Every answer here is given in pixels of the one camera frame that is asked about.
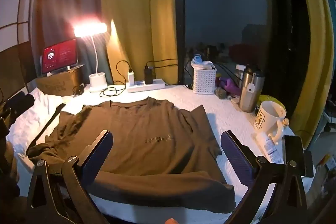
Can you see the tablet with red screen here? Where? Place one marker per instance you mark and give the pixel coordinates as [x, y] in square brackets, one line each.
[59, 56]

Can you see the yellow plastic bag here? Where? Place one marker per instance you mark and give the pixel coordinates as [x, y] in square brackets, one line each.
[265, 99]

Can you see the brown t-shirt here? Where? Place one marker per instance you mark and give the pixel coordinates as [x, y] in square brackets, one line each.
[147, 129]

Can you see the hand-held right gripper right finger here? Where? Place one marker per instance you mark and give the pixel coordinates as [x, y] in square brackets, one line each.
[236, 155]

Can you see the white plastic basket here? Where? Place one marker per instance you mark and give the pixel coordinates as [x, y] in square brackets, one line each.
[204, 81]

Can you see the grey green rock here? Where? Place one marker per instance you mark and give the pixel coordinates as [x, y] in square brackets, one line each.
[221, 92]

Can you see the white bear print mug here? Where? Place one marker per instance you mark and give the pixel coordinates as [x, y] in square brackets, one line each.
[267, 116]

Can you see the black charger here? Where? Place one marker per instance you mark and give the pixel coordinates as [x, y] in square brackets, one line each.
[148, 75]

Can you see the black window frame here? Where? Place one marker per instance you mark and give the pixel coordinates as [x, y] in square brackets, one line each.
[178, 16]

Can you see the white desk lamp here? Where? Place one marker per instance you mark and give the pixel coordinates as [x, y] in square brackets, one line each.
[95, 79]

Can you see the white textured table cloth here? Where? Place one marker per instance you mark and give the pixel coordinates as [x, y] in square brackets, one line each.
[231, 113]

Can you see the white tube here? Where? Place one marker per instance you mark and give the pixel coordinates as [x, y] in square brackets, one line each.
[270, 149]

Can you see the white power strip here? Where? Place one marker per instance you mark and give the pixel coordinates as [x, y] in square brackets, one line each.
[155, 85]

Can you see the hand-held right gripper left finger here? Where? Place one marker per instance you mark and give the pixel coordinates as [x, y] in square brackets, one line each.
[101, 150]

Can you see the stainless steel tumbler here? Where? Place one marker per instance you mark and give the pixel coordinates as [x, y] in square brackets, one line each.
[249, 92]

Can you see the clear jar with white lid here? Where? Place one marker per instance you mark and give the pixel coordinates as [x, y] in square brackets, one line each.
[240, 70]

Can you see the yellow curtain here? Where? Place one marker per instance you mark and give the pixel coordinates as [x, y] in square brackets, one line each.
[317, 29]
[139, 16]

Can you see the white packets in basket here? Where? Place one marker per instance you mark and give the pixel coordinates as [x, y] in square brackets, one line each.
[200, 61]

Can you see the purple cloth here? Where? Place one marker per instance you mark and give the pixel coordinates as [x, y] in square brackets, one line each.
[231, 86]

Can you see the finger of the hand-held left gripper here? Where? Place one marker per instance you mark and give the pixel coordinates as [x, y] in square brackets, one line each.
[22, 103]

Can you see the brown cardboard box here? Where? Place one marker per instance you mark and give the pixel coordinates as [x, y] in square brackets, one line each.
[57, 82]

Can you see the white charger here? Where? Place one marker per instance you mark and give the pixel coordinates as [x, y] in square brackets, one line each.
[130, 77]

